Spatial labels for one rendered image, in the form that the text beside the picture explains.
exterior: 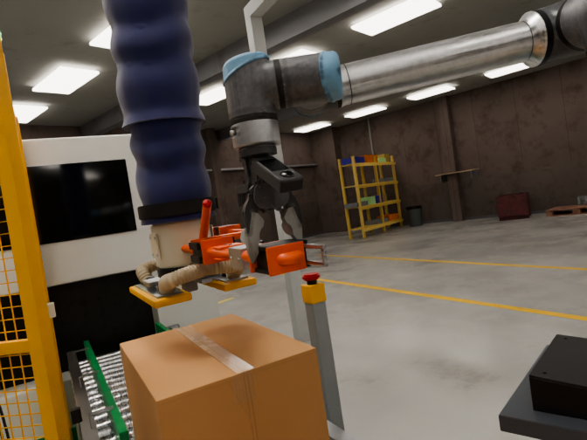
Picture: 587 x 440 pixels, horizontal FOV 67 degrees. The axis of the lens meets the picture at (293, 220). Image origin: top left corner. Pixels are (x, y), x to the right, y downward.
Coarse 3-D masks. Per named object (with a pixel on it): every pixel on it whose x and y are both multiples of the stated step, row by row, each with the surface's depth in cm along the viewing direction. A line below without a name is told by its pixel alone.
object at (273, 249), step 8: (280, 240) 85; (288, 240) 83; (264, 248) 78; (272, 248) 76; (280, 248) 77; (288, 248) 78; (296, 248) 79; (264, 256) 80; (272, 256) 76; (304, 256) 80; (256, 264) 83; (264, 264) 80; (272, 264) 76; (296, 264) 79; (304, 264) 79; (264, 272) 80; (272, 272) 76; (280, 272) 77
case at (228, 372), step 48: (192, 336) 141; (240, 336) 132; (144, 384) 105; (192, 384) 100; (240, 384) 102; (288, 384) 108; (144, 432) 120; (192, 432) 97; (240, 432) 102; (288, 432) 108
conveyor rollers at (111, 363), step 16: (112, 352) 286; (80, 368) 261; (112, 368) 252; (96, 384) 231; (112, 384) 227; (96, 400) 207; (96, 416) 190; (128, 416) 187; (112, 432) 175; (128, 432) 171
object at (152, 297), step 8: (136, 288) 136; (144, 288) 131; (152, 288) 129; (176, 288) 123; (136, 296) 132; (144, 296) 122; (152, 296) 120; (160, 296) 115; (168, 296) 116; (176, 296) 115; (184, 296) 116; (152, 304) 114; (160, 304) 113; (168, 304) 114
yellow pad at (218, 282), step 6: (210, 276) 137; (216, 276) 135; (222, 276) 132; (240, 276) 129; (246, 276) 128; (210, 282) 131; (216, 282) 128; (222, 282) 126; (228, 282) 125; (234, 282) 124; (240, 282) 124; (246, 282) 125; (252, 282) 126; (216, 288) 128; (222, 288) 123; (228, 288) 122; (234, 288) 123
